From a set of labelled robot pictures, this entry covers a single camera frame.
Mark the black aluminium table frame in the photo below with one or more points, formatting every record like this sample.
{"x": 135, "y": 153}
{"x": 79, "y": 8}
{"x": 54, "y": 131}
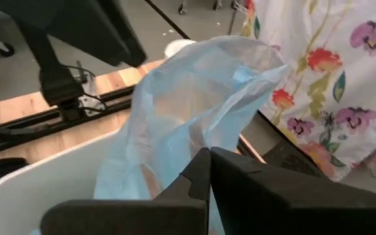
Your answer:
{"x": 44, "y": 120}

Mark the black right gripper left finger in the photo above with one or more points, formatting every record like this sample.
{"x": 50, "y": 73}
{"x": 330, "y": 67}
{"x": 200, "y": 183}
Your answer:
{"x": 126, "y": 218}

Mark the white plastic trash bin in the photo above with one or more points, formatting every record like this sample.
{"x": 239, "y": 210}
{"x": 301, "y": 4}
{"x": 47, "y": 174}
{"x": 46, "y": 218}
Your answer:
{"x": 44, "y": 189}

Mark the white floral cloth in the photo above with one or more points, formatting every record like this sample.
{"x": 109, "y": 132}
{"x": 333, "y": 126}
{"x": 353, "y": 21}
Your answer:
{"x": 338, "y": 81}

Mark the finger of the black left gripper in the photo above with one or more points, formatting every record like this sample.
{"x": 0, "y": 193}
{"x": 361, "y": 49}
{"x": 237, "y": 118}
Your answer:
{"x": 87, "y": 29}

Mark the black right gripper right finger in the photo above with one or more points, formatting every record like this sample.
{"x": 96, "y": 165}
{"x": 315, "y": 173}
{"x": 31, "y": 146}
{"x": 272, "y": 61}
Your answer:
{"x": 305, "y": 205}

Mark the black caster wheel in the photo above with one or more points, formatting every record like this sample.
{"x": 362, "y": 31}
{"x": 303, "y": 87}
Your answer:
{"x": 6, "y": 49}

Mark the light blue trash bag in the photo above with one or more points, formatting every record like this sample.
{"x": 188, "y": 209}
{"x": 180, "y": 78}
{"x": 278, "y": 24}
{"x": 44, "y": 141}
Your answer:
{"x": 191, "y": 98}

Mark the black vented panel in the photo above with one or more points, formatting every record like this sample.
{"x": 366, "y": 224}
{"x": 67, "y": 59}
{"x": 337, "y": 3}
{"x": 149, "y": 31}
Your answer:
{"x": 292, "y": 160}

